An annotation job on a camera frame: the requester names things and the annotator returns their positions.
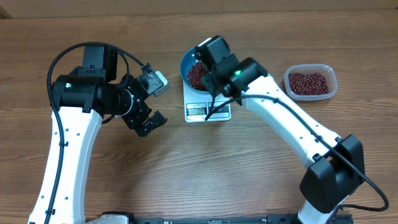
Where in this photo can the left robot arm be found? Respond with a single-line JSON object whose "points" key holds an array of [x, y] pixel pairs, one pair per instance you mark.
{"points": [[82, 101]]}

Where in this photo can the clear plastic container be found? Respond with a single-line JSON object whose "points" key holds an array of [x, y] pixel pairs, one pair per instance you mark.
{"points": [[325, 70]]}

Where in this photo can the blue bowl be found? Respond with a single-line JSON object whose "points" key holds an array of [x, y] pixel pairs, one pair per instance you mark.
{"points": [[187, 61]]}

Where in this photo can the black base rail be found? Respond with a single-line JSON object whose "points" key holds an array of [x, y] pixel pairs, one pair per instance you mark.
{"points": [[123, 217]]}

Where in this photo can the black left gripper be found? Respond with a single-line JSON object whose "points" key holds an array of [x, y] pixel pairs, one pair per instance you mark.
{"points": [[137, 124]]}

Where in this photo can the beans in blue bowl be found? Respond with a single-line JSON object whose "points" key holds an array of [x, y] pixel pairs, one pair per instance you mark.
{"points": [[195, 74]]}

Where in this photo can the white kitchen scale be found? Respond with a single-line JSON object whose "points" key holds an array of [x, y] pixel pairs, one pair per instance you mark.
{"points": [[197, 106]]}

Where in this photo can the red adzuki beans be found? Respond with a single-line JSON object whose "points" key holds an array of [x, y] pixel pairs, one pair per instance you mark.
{"points": [[308, 84]]}

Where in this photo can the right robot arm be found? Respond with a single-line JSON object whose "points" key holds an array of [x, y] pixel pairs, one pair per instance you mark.
{"points": [[335, 165]]}

